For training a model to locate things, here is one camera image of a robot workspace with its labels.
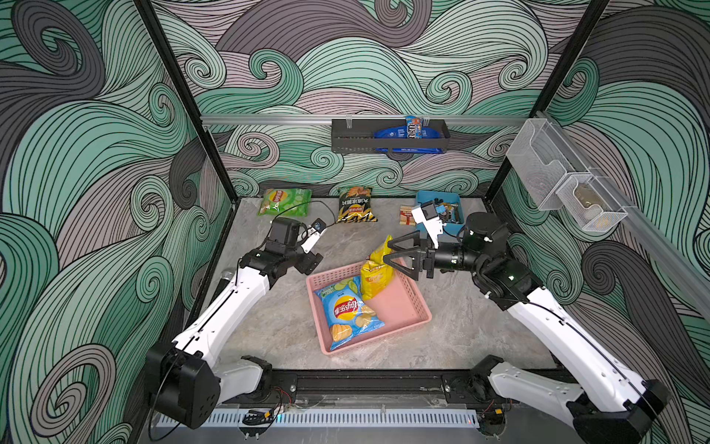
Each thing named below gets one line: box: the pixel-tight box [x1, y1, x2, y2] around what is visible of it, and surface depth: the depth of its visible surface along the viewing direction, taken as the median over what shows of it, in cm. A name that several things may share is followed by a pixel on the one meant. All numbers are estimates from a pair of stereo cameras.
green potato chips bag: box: [257, 187, 313, 217], surface depth 113 cm
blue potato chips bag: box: [313, 275, 386, 351], surface depth 81 cm
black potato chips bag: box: [336, 185, 379, 224], surface depth 112 cm
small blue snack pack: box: [405, 114, 423, 140], surface depth 92 cm
